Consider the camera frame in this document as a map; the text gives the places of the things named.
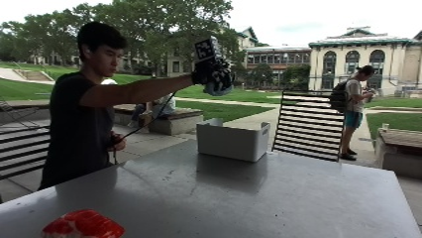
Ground cream building with arched windows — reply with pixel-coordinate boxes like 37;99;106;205
307;26;422;97

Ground black slatted metal chair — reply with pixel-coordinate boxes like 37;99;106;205
0;124;53;182
270;89;347;164

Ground grey-blue round object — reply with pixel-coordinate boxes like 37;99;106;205
203;80;234;97

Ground outdoor stone stairs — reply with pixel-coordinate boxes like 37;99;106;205
12;67;57;83

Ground the person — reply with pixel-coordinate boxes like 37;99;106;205
37;21;195;191

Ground red and white soft toy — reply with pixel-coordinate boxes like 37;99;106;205
41;208;126;238

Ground stone bench with wooden seat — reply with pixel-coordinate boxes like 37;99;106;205
112;103;205;137
372;127;422;180

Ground white plastic storage bin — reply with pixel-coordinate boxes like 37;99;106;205
195;117;271;164

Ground large green tree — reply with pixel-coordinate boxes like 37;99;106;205
70;0;241;77

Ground white marker cube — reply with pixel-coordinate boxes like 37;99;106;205
194;36;221;63

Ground black glove cable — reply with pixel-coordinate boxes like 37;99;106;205
112;91;178;166

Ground brick building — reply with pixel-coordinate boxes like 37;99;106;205
242;45;314;89

